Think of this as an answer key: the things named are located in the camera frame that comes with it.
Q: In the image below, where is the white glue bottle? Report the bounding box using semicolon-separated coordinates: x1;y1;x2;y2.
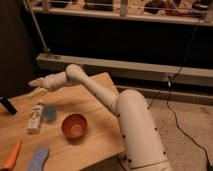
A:
27;101;44;134

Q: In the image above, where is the black remote control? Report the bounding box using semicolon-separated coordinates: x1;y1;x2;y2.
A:
0;96;17;115

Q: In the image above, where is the black power cable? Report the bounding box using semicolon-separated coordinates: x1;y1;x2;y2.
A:
146;19;213;168

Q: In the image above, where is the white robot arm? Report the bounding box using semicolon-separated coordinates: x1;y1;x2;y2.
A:
29;64;173;171

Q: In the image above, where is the metal stand rod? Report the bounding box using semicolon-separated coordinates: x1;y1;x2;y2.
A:
25;0;51;57

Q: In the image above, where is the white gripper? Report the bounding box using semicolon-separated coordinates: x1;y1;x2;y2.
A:
29;75;58;98

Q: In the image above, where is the blue sponge block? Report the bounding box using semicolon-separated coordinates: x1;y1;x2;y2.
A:
27;147;49;171

